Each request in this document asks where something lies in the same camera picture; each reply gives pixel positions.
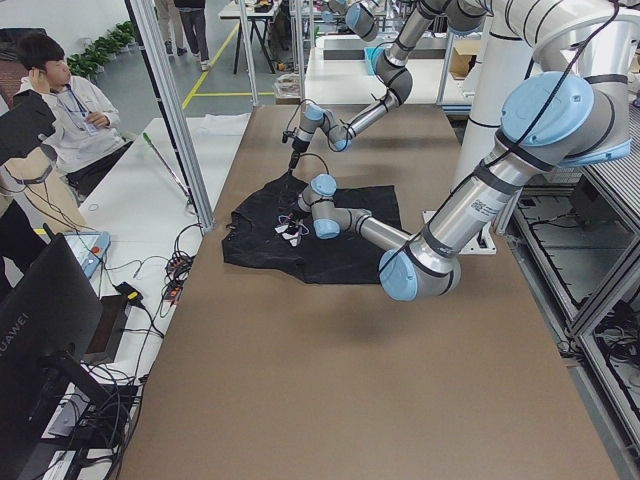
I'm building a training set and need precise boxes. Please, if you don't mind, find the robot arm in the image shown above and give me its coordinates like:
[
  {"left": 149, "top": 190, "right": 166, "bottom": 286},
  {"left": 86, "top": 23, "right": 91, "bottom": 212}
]
[
  {"left": 288, "top": 1, "right": 639, "bottom": 301},
  {"left": 282, "top": 1, "right": 491, "bottom": 172}
]

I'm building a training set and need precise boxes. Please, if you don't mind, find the black power adapter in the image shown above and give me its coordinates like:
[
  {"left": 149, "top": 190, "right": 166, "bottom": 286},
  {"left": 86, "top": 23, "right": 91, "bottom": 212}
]
[{"left": 114, "top": 282, "right": 143, "bottom": 307}]

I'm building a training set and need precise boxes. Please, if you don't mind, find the cardboard box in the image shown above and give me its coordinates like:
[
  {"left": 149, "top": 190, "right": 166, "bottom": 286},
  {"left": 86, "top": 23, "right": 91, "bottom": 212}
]
[{"left": 449, "top": 39, "right": 481, "bottom": 80}]

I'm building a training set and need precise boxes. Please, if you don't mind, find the black graphic t-shirt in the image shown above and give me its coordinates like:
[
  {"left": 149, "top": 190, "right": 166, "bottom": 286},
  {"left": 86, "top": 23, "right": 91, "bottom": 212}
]
[{"left": 221, "top": 169, "right": 405, "bottom": 286}]

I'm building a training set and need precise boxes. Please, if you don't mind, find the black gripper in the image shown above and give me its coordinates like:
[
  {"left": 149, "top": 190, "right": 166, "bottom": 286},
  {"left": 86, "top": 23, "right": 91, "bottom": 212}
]
[{"left": 288, "top": 139, "right": 307, "bottom": 175}]

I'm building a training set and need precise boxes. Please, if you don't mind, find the seated man in grey hoodie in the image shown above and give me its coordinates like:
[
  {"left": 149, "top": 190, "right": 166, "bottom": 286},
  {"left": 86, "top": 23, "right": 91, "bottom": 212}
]
[{"left": 16, "top": 32, "right": 131, "bottom": 199}]

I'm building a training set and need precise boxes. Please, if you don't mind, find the standing person in background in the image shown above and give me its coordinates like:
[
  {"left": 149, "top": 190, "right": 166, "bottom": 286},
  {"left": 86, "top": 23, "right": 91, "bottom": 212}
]
[{"left": 154, "top": 0, "right": 209, "bottom": 71}]

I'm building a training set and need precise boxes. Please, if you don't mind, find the aluminium frame post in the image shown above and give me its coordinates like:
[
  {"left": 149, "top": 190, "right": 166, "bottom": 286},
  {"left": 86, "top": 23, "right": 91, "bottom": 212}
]
[{"left": 125, "top": 0, "right": 215, "bottom": 233}]

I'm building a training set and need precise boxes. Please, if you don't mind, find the blue plastic bin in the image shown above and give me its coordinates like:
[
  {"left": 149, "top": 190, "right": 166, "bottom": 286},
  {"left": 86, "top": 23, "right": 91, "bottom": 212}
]
[{"left": 364, "top": 46, "right": 385, "bottom": 68}]

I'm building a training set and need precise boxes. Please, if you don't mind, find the orange grey usb hub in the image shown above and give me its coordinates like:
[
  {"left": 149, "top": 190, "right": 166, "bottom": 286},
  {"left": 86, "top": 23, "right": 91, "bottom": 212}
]
[
  {"left": 165, "top": 253, "right": 193, "bottom": 274},
  {"left": 162, "top": 285, "right": 182, "bottom": 305}
]

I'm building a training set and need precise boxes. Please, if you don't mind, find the green handled reacher tool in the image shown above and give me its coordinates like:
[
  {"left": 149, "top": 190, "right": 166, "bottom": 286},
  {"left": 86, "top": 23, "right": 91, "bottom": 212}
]
[{"left": 142, "top": 132, "right": 191, "bottom": 199}]

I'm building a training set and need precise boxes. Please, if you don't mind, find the black Huawei monitor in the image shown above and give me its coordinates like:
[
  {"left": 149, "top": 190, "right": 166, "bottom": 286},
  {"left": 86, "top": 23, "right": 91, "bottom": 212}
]
[{"left": 1, "top": 234, "right": 108, "bottom": 456}]

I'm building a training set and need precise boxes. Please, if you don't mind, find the white side table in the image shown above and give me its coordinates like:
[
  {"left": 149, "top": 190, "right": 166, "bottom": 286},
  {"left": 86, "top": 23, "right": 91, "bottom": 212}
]
[{"left": 39, "top": 112, "right": 251, "bottom": 381}]

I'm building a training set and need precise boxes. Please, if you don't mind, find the teach pendant with red button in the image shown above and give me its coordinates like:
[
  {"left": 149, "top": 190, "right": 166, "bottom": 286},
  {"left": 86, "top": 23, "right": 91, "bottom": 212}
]
[{"left": 63, "top": 231, "right": 111, "bottom": 278}]

